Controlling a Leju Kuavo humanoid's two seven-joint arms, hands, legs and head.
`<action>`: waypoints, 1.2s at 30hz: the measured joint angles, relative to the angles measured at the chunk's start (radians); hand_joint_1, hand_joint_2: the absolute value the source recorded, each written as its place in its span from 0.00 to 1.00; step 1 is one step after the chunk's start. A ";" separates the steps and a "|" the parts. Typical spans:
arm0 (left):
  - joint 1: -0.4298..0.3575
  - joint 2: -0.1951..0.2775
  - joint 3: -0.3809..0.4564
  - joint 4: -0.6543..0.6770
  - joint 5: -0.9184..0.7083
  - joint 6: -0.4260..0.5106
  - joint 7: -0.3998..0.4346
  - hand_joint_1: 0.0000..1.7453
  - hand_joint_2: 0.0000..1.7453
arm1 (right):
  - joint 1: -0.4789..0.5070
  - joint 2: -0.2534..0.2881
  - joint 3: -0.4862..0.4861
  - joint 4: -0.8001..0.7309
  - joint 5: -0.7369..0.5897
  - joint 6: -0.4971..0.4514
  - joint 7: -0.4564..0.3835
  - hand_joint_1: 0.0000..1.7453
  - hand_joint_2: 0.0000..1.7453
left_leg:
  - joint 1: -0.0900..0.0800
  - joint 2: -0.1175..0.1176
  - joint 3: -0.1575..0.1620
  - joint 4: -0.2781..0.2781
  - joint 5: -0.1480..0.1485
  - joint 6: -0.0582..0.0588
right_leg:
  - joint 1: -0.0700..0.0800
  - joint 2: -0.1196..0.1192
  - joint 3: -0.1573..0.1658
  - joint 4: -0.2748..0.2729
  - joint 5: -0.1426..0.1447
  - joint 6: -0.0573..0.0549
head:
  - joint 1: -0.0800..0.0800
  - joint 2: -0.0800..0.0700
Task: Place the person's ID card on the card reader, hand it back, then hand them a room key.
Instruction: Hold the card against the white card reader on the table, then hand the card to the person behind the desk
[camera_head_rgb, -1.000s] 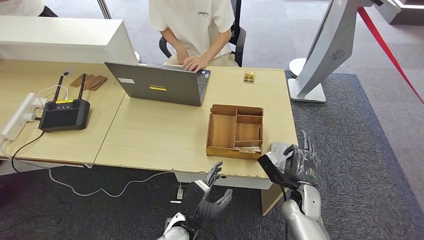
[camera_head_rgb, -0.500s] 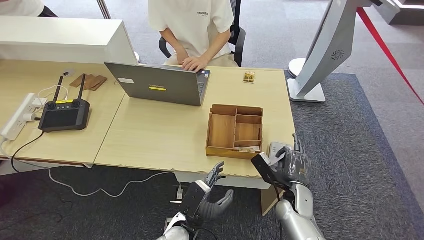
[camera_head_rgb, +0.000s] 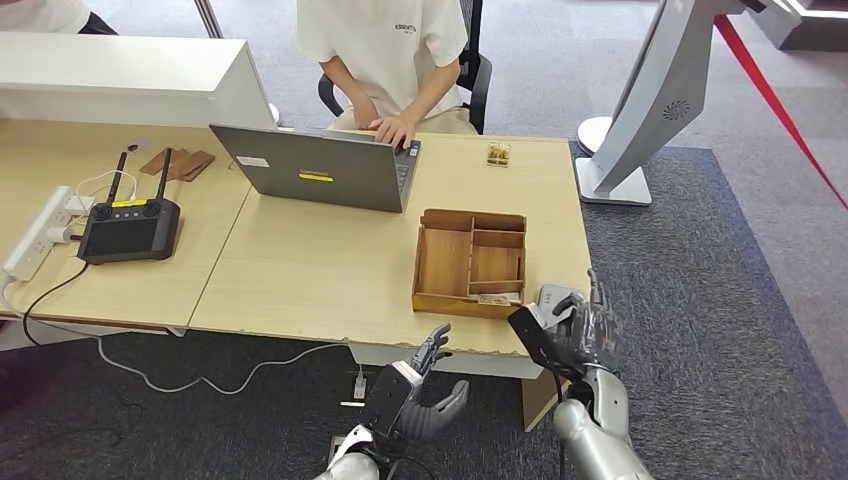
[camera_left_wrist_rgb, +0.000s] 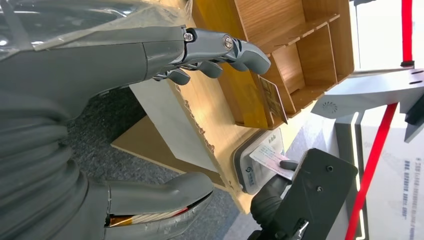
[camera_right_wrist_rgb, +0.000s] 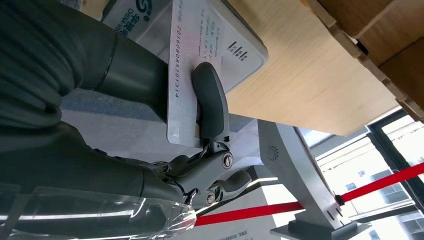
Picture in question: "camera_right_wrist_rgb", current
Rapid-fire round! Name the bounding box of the white card reader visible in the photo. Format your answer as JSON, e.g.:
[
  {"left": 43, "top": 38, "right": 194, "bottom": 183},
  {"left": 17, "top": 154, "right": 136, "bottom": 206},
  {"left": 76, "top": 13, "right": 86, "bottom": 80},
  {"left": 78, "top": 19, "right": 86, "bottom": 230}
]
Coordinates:
[{"left": 100, "top": 0, "right": 269, "bottom": 94}]

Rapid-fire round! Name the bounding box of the red barrier belt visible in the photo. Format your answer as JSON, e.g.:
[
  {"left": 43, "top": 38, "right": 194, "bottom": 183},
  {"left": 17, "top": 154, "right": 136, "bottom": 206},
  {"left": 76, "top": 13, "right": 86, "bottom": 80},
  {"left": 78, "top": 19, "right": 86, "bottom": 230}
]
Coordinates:
[{"left": 194, "top": 162, "right": 424, "bottom": 228}]

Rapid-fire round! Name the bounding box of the white kiosk stand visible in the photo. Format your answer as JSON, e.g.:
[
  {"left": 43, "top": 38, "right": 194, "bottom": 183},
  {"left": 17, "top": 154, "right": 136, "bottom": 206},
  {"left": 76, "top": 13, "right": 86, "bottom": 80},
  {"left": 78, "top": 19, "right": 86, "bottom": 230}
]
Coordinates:
[{"left": 257, "top": 119, "right": 372, "bottom": 240}]

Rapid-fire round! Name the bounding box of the wooden organizer tray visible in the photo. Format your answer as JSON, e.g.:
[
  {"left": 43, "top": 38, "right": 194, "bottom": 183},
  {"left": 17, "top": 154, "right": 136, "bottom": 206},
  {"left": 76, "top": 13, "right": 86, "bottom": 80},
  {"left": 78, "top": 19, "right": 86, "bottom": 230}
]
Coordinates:
[{"left": 301, "top": 0, "right": 424, "bottom": 122}]

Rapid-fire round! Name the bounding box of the black window frame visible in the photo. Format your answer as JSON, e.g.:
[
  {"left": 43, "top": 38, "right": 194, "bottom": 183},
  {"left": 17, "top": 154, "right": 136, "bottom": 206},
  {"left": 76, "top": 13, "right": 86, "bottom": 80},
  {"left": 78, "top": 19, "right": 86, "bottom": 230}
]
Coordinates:
[{"left": 294, "top": 109, "right": 424, "bottom": 240}]

